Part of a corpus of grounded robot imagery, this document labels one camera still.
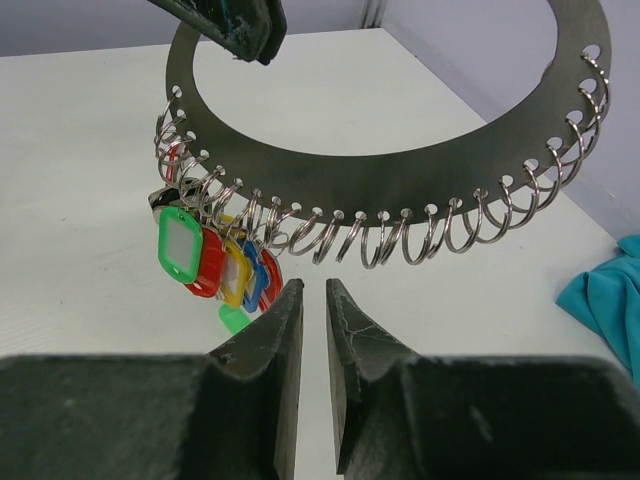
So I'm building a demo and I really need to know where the green key tag on ring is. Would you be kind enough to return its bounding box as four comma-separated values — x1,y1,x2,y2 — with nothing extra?
157,207,203,284

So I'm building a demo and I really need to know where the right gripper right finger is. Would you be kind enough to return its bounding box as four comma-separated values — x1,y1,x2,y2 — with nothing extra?
326,279,639,479

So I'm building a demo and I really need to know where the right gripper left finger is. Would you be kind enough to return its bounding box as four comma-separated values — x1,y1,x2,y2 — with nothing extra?
1,279,304,479

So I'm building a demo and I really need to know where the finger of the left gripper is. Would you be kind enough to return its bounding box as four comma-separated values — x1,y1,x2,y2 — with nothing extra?
150,0,287,65

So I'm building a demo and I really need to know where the teal cloth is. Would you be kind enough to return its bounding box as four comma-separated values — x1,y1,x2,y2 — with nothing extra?
556,235,639,384

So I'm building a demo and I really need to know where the red key tag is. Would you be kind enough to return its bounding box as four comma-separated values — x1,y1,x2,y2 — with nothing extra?
185,228,226,298

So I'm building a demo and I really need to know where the large metal keyring yellow handle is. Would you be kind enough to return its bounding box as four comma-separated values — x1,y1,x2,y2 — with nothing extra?
154,1,611,269

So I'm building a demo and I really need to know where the green tag key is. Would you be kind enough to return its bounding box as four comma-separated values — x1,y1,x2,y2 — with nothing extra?
218,304,251,336

